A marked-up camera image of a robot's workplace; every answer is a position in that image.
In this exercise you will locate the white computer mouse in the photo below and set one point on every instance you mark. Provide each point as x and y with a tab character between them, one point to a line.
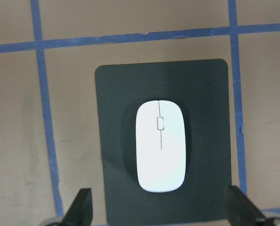
160	146

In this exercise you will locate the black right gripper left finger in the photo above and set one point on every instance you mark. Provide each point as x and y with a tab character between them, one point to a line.
80	212

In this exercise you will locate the black mousepad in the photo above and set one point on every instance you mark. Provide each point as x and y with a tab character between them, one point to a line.
200	88

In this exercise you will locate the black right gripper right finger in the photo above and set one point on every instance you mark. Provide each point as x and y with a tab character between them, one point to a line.
240	211

